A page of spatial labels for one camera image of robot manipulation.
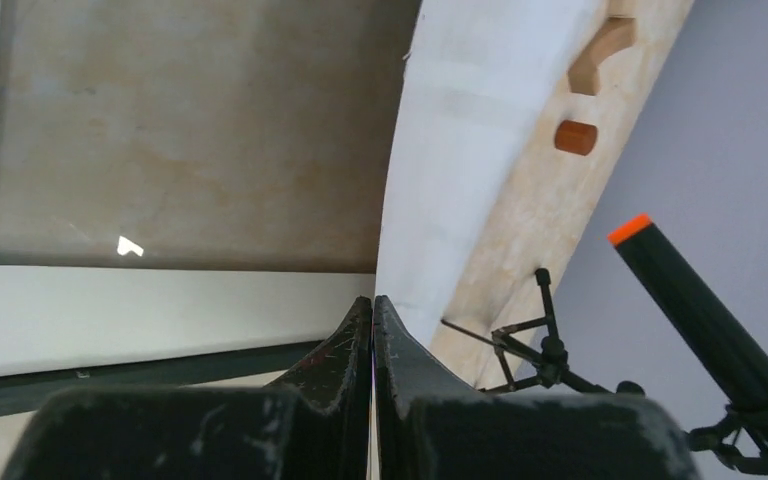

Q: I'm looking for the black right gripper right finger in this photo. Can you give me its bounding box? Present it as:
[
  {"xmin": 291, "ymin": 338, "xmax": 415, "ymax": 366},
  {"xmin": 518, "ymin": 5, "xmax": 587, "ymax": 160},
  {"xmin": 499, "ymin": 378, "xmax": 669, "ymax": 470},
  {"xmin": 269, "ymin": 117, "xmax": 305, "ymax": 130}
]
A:
[{"xmin": 373, "ymin": 296, "xmax": 700, "ymax": 480}]

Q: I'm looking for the orange cylinder block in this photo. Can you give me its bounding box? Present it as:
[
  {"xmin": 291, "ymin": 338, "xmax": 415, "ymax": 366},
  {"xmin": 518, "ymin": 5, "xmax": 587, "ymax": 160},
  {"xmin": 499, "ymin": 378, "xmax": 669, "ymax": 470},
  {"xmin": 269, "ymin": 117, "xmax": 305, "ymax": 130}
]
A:
[{"xmin": 554, "ymin": 120, "xmax": 599, "ymax": 156}]

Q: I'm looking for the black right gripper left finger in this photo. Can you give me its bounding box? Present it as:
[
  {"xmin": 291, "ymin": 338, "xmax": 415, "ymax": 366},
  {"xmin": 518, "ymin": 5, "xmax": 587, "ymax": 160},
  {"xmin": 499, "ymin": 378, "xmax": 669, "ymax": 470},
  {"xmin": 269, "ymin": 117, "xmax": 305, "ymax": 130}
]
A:
[{"xmin": 2, "ymin": 297, "xmax": 372, "ymax": 479}]

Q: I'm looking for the white mat board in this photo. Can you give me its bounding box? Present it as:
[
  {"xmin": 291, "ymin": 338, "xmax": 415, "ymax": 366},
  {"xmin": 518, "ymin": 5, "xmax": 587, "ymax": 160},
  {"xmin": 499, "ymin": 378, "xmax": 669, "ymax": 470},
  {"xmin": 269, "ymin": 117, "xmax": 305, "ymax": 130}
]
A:
[{"xmin": 0, "ymin": 1, "xmax": 605, "ymax": 377}]

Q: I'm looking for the black microphone on tripod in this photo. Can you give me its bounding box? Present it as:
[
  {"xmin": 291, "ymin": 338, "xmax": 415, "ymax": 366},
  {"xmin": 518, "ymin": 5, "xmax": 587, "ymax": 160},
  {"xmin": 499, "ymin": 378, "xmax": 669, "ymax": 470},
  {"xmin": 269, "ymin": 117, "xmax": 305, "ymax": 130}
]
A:
[{"xmin": 441, "ymin": 213, "xmax": 768, "ymax": 476}]

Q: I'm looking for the black picture frame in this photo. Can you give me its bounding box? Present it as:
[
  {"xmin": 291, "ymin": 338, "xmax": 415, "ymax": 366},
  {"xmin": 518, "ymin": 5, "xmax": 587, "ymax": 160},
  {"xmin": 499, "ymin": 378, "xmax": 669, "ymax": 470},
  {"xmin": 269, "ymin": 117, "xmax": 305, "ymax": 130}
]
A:
[{"xmin": 0, "ymin": 341, "xmax": 318, "ymax": 417}]

